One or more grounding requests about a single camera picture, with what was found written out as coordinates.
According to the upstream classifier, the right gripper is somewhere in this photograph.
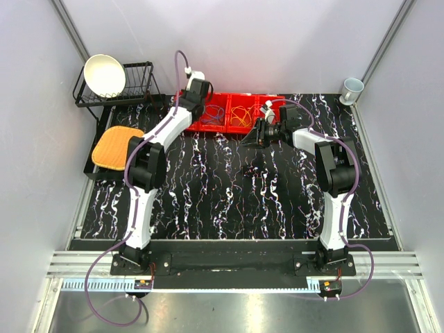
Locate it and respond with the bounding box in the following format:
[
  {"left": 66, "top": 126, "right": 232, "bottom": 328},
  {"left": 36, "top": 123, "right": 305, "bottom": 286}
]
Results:
[{"left": 239, "top": 118, "right": 285, "bottom": 150}]

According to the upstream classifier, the yellow orange thin cable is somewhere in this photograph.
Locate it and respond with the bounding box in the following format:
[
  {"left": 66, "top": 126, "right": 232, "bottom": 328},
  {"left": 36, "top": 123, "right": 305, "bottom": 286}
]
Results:
[{"left": 230, "top": 105, "right": 257, "bottom": 128}]

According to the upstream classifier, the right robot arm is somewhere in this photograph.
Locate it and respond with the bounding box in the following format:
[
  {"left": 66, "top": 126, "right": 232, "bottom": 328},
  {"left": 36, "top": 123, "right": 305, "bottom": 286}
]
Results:
[{"left": 241, "top": 99, "right": 361, "bottom": 275}]

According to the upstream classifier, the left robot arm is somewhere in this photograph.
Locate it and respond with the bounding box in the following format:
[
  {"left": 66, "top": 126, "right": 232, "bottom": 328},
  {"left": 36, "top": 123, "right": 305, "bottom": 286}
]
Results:
[{"left": 115, "top": 78, "right": 213, "bottom": 275}]

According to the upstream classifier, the red bin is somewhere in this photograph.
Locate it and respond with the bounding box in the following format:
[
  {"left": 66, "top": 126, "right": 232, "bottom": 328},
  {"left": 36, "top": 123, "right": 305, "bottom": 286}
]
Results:
[
  {"left": 199, "top": 93, "right": 230, "bottom": 133},
  {"left": 185, "top": 121, "right": 201, "bottom": 132},
  {"left": 255, "top": 95, "right": 285, "bottom": 124},
  {"left": 226, "top": 94, "right": 256, "bottom": 135}
]

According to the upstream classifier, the white bowl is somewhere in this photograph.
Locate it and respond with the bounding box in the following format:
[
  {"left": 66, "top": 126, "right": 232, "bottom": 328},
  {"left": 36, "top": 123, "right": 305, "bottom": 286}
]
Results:
[{"left": 83, "top": 54, "right": 126, "bottom": 98}]

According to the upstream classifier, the woven bamboo tray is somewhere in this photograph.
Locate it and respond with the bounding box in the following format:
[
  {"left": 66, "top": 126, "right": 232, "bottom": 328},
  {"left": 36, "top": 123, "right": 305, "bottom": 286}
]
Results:
[{"left": 92, "top": 126, "right": 144, "bottom": 171}]

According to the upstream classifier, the light blue mug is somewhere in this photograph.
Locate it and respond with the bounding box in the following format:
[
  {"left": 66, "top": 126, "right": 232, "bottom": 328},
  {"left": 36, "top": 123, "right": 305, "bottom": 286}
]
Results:
[{"left": 339, "top": 78, "right": 365, "bottom": 106}]

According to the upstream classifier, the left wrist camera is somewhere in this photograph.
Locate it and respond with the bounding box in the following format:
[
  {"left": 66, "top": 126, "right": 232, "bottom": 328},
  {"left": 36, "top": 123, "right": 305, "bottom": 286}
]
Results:
[{"left": 184, "top": 67, "right": 205, "bottom": 89}]

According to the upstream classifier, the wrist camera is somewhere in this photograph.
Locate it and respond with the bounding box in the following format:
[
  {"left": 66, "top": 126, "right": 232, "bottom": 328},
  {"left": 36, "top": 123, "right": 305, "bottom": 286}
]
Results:
[
  {"left": 184, "top": 67, "right": 205, "bottom": 89},
  {"left": 260, "top": 100, "right": 275, "bottom": 123}
]

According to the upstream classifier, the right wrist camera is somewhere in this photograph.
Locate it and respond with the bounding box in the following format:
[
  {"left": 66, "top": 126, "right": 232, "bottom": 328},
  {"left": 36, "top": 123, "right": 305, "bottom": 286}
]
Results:
[{"left": 260, "top": 100, "right": 275, "bottom": 123}]

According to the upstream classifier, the black wire dish rack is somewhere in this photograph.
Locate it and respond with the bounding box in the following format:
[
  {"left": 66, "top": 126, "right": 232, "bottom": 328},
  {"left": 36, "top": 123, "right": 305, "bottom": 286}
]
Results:
[{"left": 71, "top": 61, "right": 167, "bottom": 180}]

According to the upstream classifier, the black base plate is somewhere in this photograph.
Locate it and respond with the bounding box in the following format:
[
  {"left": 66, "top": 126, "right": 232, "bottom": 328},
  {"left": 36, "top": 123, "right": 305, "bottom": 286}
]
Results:
[{"left": 110, "top": 239, "right": 357, "bottom": 291}]

